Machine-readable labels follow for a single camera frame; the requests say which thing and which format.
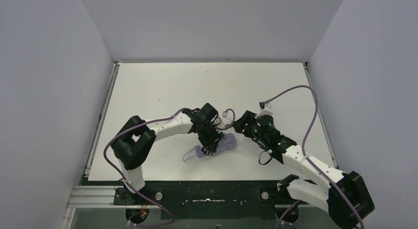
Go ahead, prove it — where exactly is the lavender folding umbrella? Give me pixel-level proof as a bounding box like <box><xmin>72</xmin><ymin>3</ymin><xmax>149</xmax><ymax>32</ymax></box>
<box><xmin>182</xmin><ymin>133</ymin><xmax>237</xmax><ymax>162</ymax></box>

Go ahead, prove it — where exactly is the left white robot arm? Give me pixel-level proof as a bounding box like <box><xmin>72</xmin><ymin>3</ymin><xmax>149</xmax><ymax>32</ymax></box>
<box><xmin>107</xmin><ymin>103</ymin><xmax>225</xmax><ymax>193</ymax></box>

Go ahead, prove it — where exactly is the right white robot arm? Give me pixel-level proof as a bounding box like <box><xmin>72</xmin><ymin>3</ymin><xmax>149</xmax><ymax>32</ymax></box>
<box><xmin>233</xmin><ymin>111</ymin><xmax>375</xmax><ymax>229</ymax></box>

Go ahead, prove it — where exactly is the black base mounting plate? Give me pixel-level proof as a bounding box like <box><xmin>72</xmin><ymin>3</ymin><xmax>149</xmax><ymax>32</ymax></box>
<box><xmin>113</xmin><ymin>180</ymin><xmax>294</xmax><ymax>221</ymax></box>

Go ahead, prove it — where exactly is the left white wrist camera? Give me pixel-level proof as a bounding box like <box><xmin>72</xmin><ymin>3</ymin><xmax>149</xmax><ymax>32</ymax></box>
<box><xmin>221</xmin><ymin>110</ymin><xmax>231</xmax><ymax>121</ymax></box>

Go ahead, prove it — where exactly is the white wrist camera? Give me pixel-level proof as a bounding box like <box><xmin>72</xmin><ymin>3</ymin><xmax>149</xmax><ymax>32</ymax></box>
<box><xmin>221</xmin><ymin>110</ymin><xmax>231</xmax><ymax>121</ymax></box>
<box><xmin>257</xmin><ymin>102</ymin><xmax>274</xmax><ymax>117</ymax></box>

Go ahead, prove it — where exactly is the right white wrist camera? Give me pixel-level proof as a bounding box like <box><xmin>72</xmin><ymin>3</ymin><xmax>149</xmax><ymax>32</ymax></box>
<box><xmin>257</xmin><ymin>102</ymin><xmax>274</xmax><ymax>117</ymax></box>

